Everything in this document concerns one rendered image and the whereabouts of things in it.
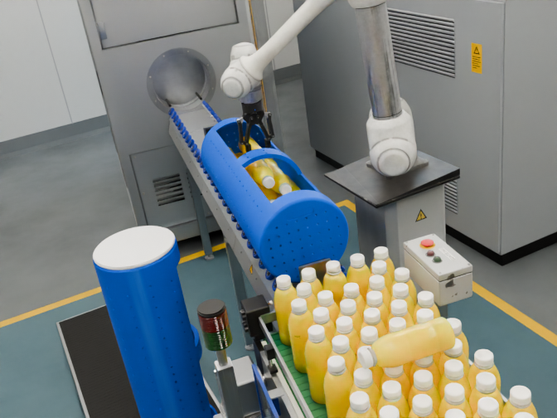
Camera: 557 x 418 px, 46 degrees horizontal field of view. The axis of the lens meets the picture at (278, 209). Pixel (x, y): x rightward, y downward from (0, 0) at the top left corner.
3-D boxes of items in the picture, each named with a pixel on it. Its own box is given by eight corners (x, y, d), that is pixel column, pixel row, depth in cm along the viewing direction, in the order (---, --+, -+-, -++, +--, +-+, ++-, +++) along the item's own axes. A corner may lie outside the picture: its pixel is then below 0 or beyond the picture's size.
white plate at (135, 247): (138, 274, 205) (138, 276, 206) (191, 231, 226) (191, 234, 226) (75, 260, 219) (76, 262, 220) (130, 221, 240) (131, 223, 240)
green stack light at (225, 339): (229, 330, 152) (225, 313, 150) (235, 346, 147) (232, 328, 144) (201, 338, 151) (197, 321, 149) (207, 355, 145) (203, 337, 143)
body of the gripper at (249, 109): (259, 95, 249) (262, 119, 253) (237, 99, 247) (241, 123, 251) (264, 100, 243) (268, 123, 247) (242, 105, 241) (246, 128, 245)
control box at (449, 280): (435, 262, 195) (433, 231, 190) (472, 296, 178) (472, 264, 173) (404, 271, 193) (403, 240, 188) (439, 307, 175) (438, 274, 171)
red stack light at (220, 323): (225, 313, 150) (222, 298, 148) (232, 328, 144) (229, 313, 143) (197, 321, 149) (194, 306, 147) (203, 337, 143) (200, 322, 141)
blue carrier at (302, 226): (273, 171, 283) (259, 109, 270) (355, 266, 207) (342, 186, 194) (209, 191, 277) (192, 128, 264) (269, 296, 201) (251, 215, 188)
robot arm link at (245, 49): (237, 82, 248) (230, 93, 237) (230, 41, 241) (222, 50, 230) (265, 80, 246) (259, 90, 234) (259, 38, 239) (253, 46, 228)
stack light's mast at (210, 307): (233, 351, 155) (221, 294, 148) (239, 367, 149) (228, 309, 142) (207, 359, 153) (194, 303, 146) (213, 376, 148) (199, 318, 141)
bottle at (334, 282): (355, 318, 192) (350, 264, 184) (346, 333, 187) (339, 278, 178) (334, 313, 195) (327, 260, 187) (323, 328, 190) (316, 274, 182)
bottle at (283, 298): (303, 328, 191) (296, 274, 183) (305, 344, 185) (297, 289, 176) (279, 332, 191) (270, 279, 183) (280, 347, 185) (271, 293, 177)
